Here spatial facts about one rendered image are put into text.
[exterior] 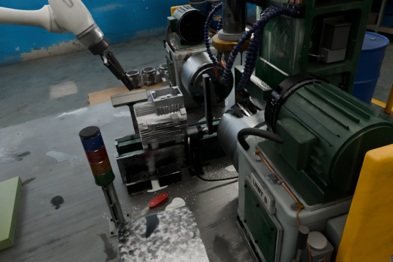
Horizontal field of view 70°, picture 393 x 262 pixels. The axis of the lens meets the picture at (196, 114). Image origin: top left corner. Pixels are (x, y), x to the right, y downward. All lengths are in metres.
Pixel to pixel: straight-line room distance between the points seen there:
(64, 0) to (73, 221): 0.80
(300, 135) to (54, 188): 1.10
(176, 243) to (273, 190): 0.35
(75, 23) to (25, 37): 5.47
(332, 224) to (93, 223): 0.83
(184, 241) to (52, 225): 0.56
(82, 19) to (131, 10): 5.51
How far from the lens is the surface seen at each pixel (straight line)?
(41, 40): 6.58
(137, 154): 1.20
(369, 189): 0.55
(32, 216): 1.33
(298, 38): 1.11
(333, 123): 0.59
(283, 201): 0.66
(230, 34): 1.11
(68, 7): 1.12
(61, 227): 1.22
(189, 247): 0.88
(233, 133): 0.93
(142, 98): 1.37
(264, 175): 0.71
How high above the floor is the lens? 1.64
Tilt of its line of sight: 30 degrees down
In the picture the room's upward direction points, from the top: 5 degrees counter-clockwise
